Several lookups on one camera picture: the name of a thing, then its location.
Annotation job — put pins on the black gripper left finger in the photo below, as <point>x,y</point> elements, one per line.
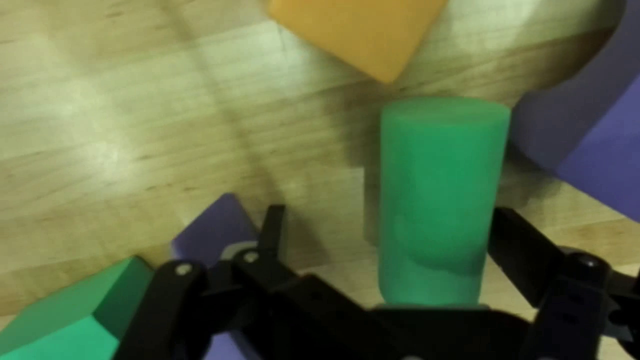
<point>272,231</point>

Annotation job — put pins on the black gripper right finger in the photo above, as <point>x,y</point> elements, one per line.
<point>523,252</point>

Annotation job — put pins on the green foam cylinder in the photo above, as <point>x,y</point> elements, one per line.
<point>440,163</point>

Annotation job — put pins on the long purple triangle block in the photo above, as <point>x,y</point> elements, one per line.
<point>207,238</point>

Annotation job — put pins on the purple rectangular foam block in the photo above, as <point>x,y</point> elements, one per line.
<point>587,128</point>

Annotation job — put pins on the green wedge foam block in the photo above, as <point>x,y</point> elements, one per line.
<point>83,321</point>

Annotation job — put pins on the orange rectangular foam block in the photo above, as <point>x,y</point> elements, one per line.
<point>374,37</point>

